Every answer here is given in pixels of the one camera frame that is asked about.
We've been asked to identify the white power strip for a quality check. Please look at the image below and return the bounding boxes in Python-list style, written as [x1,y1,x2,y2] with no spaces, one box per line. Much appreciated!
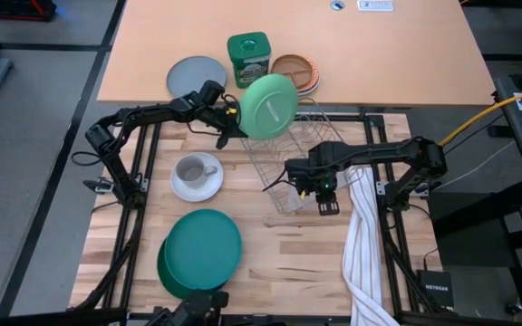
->
[356,0,395,13]

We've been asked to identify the white wire dish rack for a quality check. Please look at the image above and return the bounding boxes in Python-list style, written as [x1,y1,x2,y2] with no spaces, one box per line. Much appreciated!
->
[240,97,358,216]

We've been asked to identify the light wooden desk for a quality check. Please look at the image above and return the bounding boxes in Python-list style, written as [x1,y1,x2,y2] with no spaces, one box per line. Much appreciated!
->
[96,0,498,108]

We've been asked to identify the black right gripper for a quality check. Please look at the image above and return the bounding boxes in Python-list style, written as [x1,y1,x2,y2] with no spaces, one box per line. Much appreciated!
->
[285,156,349,201]

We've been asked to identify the light green plate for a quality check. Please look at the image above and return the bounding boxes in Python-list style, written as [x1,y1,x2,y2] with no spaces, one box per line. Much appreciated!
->
[238,73,300,141]

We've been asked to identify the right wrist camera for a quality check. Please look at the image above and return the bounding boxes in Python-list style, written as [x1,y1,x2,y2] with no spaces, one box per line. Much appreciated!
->
[316,192,341,216]

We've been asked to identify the brown divided plate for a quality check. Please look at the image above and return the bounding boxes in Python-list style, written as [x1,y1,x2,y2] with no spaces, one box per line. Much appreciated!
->
[270,53,322,97]

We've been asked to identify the red and black toolbox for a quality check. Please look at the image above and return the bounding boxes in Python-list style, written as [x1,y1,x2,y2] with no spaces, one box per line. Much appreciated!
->
[0,0,58,23]

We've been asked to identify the dark green plate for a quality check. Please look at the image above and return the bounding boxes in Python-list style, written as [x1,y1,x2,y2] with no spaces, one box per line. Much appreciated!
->
[156,237,230,301]

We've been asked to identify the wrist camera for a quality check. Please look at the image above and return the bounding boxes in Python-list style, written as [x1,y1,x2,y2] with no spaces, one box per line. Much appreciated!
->
[316,192,341,216]
[198,80,227,108]

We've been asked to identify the teal plate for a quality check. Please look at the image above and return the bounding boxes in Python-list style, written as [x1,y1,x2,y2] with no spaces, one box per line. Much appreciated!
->
[164,208,244,291]

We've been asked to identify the yellow cable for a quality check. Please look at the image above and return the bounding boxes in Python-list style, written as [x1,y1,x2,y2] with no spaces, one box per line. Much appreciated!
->
[439,82,522,147]

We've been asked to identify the white saucer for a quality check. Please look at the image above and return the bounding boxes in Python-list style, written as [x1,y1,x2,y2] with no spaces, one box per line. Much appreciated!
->
[169,151,225,204]

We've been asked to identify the green Cascade detergent tub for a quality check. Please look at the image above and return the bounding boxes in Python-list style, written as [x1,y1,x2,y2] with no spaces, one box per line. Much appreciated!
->
[227,31,273,90]

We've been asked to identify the black Netgear switch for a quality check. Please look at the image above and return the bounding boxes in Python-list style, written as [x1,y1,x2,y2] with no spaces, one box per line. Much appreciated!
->
[416,269,455,312]

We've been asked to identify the white striped towel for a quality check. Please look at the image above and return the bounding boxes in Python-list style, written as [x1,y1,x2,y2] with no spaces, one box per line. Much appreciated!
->
[341,165,401,326]

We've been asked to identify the grey plate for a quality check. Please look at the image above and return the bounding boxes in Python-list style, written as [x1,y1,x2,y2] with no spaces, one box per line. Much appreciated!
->
[166,55,228,101]

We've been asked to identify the black aluminium rig frame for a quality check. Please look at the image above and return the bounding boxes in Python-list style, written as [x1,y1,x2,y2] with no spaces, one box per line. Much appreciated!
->
[68,111,449,326]

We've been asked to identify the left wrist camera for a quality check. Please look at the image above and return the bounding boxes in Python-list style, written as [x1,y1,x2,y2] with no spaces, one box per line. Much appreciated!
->
[198,80,227,108]

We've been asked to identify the grey speckled mug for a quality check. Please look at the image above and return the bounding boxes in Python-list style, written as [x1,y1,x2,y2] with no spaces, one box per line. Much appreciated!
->
[175,156,219,190]

